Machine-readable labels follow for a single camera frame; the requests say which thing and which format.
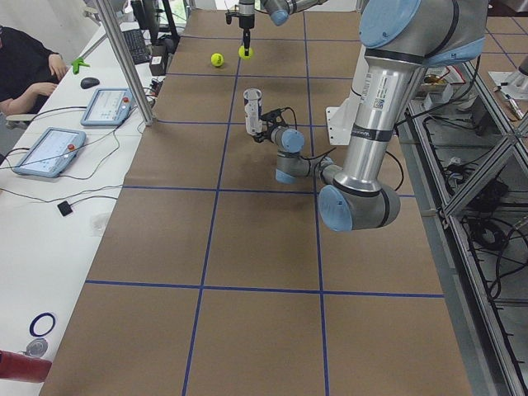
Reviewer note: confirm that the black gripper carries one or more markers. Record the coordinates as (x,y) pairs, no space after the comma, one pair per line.
(246,20)
(266,134)

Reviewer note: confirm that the Wilson tennis ball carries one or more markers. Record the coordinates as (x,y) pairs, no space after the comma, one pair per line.
(245,54)

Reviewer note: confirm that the Roland Garros tennis ball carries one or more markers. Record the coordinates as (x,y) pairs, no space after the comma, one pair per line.
(217,60)

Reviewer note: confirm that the white blue tennis ball can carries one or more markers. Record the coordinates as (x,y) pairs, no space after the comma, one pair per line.
(252,99)

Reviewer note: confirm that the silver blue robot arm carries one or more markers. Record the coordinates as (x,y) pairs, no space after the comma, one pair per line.
(399,37)
(278,10)

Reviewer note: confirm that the black box with label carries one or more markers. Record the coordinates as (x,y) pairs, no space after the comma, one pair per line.
(158,60)

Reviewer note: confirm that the black keyboard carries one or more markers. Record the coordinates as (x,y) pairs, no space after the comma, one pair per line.
(137,48)

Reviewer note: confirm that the far teach pendant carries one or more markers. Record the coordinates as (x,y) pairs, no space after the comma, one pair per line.
(108,107)

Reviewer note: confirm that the teach pendant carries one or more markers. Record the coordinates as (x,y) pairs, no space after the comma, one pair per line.
(51,153)
(108,107)

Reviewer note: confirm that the black computer mouse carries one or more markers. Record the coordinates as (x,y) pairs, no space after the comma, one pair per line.
(89,82)

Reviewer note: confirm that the green clamp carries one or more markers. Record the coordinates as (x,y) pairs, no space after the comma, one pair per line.
(79,63)

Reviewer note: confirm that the small black square device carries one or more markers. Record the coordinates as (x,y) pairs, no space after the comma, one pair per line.
(65,208)

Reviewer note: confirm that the near teach pendant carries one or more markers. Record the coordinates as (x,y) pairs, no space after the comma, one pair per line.
(51,153)

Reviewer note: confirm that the seated person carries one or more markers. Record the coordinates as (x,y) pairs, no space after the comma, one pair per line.
(30,72)

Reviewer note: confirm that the red bottle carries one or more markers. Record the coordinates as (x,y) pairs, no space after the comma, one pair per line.
(18,367)

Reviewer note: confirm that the aluminium frame post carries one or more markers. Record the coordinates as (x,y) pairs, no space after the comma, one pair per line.
(122,54)

